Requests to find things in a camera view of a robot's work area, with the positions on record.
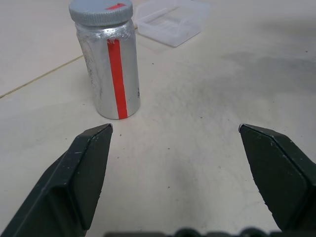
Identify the silver bottle with red stripe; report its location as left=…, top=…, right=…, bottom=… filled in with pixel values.
left=75, top=19, right=141, bottom=120

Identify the clear plastic container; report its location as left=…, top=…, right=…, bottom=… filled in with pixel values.
left=133, top=0, right=213, bottom=47

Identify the grey ribbed plastic jar lid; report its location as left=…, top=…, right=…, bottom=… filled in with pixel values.
left=68, top=0, right=134, bottom=27

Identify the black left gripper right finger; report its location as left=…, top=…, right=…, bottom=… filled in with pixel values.
left=238, top=123, right=316, bottom=233

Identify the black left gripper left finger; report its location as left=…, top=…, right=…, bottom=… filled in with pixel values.
left=0, top=123, right=114, bottom=237

